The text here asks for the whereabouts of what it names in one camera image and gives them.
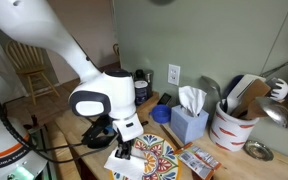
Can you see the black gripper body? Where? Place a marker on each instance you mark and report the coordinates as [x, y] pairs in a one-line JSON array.
[[125, 145]]

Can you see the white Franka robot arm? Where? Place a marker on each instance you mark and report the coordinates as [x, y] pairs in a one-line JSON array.
[[50, 33]]

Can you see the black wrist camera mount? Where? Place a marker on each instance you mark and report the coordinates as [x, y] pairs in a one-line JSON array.
[[95, 130]]

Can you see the tall wooden spindle chair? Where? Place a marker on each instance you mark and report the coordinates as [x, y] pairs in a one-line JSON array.
[[30, 66]]

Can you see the metal lid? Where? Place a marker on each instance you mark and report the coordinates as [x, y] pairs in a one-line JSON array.
[[258, 150]]

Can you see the black phone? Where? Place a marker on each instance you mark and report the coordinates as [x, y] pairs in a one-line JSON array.
[[164, 99]]

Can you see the white spatula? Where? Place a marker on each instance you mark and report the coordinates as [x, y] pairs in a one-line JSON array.
[[242, 88]]

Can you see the round painted yellow-rimmed board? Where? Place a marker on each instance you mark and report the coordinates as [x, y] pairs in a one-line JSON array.
[[160, 160]]

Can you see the white paper towel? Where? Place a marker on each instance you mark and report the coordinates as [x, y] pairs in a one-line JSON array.
[[124, 166]]

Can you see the dark spice bottle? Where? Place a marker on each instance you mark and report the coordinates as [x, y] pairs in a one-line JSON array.
[[139, 74]]

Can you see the metal spoon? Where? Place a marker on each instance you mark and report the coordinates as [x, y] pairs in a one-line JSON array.
[[210, 83]]

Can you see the wooden spice tray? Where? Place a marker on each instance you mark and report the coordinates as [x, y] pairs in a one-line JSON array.
[[147, 103]]

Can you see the wooden robot stand board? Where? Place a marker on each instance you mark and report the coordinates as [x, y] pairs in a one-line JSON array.
[[55, 160]]

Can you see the large steel ladle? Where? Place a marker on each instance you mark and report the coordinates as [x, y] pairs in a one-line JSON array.
[[274, 110]]

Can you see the tall slim grinder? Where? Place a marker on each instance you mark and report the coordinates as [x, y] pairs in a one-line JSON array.
[[149, 83]]

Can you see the orange-edged sachet packet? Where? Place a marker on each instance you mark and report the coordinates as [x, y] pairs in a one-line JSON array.
[[197, 160]]

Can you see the wooden spatula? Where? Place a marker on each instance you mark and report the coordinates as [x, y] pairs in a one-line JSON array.
[[255, 91]]

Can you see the white crock orange carrots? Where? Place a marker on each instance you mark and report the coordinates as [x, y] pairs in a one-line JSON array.
[[229, 131]]

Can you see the blue tissue box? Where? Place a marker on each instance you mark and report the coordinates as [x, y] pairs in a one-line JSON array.
[[187, 125]]

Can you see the white wall outlet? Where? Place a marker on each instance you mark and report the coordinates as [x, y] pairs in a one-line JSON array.
[[174, 74]]

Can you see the dark jar white lid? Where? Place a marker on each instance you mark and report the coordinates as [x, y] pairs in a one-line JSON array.
[[140, 93]]

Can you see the dark blue utensil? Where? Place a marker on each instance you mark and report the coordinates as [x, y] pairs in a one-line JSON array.
[[232, 85]]

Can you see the blue bowl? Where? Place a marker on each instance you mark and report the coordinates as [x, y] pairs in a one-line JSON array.
[[160, 115]]

